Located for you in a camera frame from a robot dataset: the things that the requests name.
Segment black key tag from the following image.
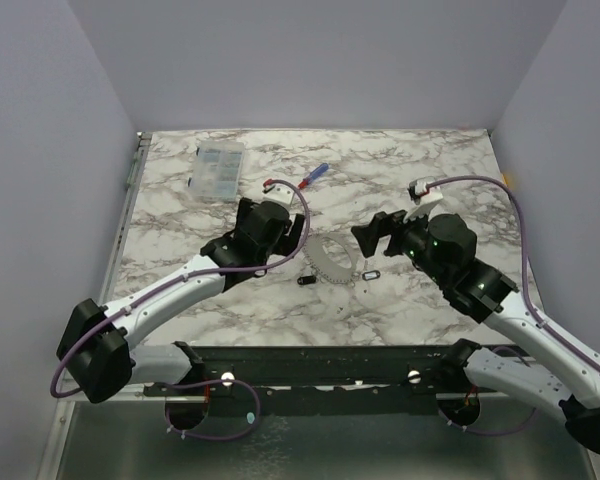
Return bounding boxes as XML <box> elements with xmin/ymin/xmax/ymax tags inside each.
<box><xmin>297</xmin><ymin>275</ymin><xmax>318</xmax><ymax>286</ymax></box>
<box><xmin>361</xmin><ymin>270</ymin><xmax>381</xmax><ymax>281</ymax></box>

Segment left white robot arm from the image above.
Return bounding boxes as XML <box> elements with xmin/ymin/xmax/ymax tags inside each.
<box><xmin>56</xmin><ymin>198</ymin><xmax>310</xmax><ymax>403</ymax></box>

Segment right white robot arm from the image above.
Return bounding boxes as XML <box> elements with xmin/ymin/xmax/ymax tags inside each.
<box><xmin>351</xmin><ymin>211</ymin><xmax>600</xmax><ymax>455</ymax></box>

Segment clear plastic organizer box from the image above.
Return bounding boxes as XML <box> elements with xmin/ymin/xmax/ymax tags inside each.
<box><xmin>187</xmin><ymin>140</ymin><xmax>246</xmax><ymax>202</ymax></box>

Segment blue red screwdriver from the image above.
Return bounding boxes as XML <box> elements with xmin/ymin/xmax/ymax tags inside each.
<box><xmin>297</xmin><ymin>163</ymin><xmax>329</xmax><ymax>190</ymax></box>

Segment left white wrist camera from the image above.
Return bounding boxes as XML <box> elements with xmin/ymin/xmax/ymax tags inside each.
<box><xmin>262</xmin><ymin>181</ymin><xmax>295</xmax><ymax>208</ymax></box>

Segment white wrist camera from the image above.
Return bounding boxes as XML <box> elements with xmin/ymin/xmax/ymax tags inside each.
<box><xmin>262</xmin><ymin>181</ymin><xmax>295</xmax><ymax>208</ymax></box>
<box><xmin>403</xmin><ymin>179</ymin><xmax>443</xmax><ymax>224</ymax></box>

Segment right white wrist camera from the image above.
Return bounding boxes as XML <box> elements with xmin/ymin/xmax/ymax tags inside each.
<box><xmin>403</xmin><ymin>179</ymin><xmax>443</xmax><ymax>224</ymax></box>

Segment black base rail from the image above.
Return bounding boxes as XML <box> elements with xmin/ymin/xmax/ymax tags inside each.
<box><xmin>144</xmin><ymin>339</ymin><xmax>480</xmax><ymax>417</ymax></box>

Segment aluminium side rail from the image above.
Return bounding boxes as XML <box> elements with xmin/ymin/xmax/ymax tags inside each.
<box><xmin>97</xmin><ymin>131</ymin><xmax>153</xmax><ymax>304</ymax></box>

